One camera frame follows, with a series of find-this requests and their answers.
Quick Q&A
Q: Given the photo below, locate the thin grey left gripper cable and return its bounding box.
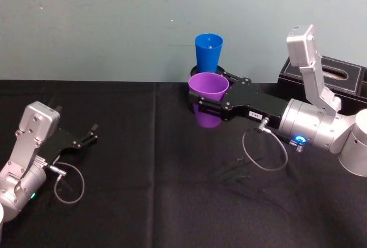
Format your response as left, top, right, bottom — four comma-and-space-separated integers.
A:
47, 162, 85, 204

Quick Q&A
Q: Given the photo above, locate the black mesh pen holder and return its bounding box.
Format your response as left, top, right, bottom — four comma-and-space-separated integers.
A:
190, 64, 228, 78

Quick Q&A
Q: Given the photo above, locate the black table cloth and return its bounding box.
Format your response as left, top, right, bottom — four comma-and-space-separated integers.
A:
0, 79, 367, 248

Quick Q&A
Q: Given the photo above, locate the purple plastic cup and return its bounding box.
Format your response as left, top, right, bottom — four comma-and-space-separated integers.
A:
188, 72, 229, 129

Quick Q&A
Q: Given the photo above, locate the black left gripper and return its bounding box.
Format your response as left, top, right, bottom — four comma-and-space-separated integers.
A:
38, 105, 100, 163

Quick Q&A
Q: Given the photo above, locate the thin grey right gripper cable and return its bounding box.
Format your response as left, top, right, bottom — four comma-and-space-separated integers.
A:
242, 117, 289, 171

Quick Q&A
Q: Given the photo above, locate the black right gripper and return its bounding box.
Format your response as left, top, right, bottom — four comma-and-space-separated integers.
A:
188, 70, 290, 130

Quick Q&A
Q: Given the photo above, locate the thin grey gripper cable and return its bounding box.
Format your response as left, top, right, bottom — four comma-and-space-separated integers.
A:
242, 117, 289, 171
47, 162, 85, 204

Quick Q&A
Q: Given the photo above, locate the blue plastic cup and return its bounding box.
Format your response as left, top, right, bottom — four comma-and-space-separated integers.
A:
194, 33, 224, 74

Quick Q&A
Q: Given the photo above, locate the black leather tissue box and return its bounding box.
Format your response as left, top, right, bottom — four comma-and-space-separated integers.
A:
277, 55, 367, 103

